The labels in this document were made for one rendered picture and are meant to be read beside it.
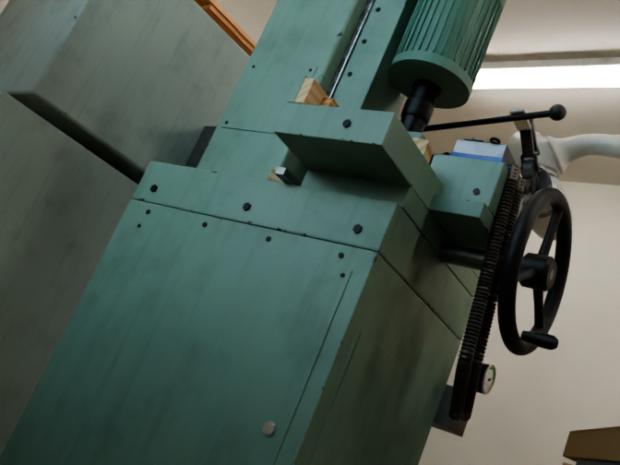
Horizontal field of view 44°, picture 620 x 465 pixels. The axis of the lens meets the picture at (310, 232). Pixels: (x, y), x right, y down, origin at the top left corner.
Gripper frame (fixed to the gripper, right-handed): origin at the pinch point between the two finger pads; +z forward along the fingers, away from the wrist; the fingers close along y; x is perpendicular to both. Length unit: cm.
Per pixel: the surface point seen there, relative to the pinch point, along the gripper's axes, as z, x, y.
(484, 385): -11, -3, -49
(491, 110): -240, -94, 180
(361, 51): 21.3, -28.5, 11.4
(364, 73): 21.2, -26.4, 5.4
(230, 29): -77, -162, 121
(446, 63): 20.6, -9.0, 5.9
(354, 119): 47, -11, -24
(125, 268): 36, -59, -46
